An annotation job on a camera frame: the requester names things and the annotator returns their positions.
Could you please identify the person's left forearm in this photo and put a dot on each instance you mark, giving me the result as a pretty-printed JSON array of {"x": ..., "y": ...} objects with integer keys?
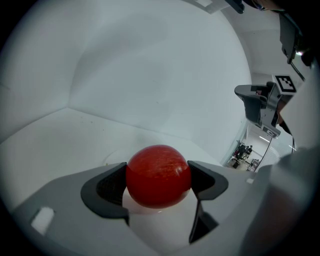
[{"x": 287, "y": 205}]

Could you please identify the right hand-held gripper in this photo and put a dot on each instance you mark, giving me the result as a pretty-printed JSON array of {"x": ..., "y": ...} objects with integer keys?
[{"x": 271, "y": 110}]

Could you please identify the person's right forearm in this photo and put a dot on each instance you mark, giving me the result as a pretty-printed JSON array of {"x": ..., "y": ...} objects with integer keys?
[{"x": 303, "y": 112}]

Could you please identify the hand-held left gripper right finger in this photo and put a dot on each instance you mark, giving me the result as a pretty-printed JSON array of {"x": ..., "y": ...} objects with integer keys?
[{"x": 230, "y": 200}]

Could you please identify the red apple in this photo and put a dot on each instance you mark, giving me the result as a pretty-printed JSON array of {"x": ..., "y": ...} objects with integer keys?
[{"x": 157, "y": 175}]

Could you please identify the black head-worn camera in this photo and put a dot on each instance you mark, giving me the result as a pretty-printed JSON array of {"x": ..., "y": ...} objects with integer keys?
[{"x": 290, "y": 35}]

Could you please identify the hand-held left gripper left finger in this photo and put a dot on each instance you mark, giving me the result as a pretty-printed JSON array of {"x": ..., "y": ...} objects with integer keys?
[{"x": 75, "y": 200}]

